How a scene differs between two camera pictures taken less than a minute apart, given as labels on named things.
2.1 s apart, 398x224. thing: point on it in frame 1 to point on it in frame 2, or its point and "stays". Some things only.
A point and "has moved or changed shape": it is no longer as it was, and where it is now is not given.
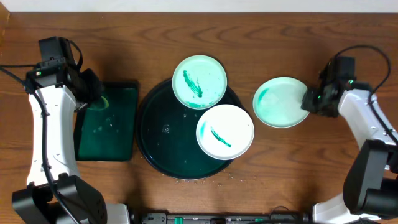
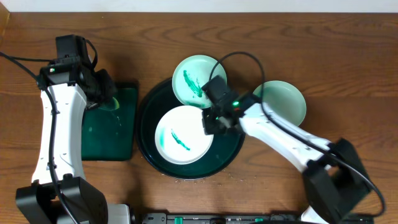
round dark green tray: x=166 y=133 stays
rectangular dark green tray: x=107 y=135 stays
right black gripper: x=308 y=102 to x=210 y=128
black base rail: x=275 y=218 stays
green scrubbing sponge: x=99 y=104 has moved or changed shape
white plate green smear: x=225 y=132 has moved or changed shape
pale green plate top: x=199 y=82 stays
